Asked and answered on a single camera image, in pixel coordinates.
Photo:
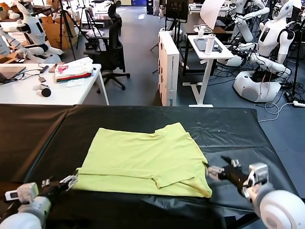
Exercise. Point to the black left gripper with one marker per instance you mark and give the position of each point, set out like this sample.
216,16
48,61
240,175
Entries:
52,192

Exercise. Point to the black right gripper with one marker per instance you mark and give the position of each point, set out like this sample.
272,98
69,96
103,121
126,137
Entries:
234,177

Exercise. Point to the yellow-green t-shirt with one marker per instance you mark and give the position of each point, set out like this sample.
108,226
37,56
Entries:
143,162

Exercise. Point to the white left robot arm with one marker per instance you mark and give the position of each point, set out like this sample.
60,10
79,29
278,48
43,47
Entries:
23,219

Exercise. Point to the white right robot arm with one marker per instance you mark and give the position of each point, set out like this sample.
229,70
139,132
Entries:
278,210

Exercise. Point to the stack of folded clothes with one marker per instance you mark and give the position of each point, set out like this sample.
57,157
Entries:
72,69

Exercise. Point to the matte dark table cover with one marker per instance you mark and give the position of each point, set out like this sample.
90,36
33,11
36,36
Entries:
28,138

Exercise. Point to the black foam ball controller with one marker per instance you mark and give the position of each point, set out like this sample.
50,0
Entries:
46,92

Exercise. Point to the long white desk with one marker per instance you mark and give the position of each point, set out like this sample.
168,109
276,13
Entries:
21,95

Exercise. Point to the white power strip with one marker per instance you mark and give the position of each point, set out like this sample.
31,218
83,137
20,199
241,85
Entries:
298,103

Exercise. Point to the white plastic packet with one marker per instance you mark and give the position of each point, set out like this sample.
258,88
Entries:
74,83

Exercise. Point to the small brown card reader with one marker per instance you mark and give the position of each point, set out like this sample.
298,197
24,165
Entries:
42,79

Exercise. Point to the tall white carton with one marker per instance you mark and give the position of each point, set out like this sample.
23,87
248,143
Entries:
171,71

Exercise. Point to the small white standing desk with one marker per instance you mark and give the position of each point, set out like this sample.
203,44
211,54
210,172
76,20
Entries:
225,55

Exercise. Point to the black usb hub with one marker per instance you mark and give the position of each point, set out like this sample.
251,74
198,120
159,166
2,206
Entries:
44,68

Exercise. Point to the grey laptop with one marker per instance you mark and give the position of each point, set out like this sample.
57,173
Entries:
9,71

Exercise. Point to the white bottle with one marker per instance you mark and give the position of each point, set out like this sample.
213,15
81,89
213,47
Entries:
209,44

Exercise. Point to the dark tablet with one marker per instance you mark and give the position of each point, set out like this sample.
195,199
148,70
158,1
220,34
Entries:
199,44

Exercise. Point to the black light stand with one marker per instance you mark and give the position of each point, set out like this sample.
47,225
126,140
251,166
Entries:
296,59

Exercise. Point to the white humanoid robot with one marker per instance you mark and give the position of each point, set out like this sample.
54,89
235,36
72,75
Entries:
35,26
245,30

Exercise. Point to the black office chair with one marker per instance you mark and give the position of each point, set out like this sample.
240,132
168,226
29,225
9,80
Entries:
116,53

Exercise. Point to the brown cardboard box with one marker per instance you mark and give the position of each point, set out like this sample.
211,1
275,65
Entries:
54,33

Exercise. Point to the white curved paper sheet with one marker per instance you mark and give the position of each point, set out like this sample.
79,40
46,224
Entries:
211,13

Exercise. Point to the black monitor on stand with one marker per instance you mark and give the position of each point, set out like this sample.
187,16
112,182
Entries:
175,9

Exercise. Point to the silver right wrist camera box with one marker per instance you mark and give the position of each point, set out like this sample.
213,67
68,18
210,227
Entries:
259,173

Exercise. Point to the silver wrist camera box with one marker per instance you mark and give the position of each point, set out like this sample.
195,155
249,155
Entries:
23,193
259,173

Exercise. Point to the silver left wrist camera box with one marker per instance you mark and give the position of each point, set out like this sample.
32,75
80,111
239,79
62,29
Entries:
23,193

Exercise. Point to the black camera tripod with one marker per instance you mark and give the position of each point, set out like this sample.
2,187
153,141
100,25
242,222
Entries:
61,23
88,14

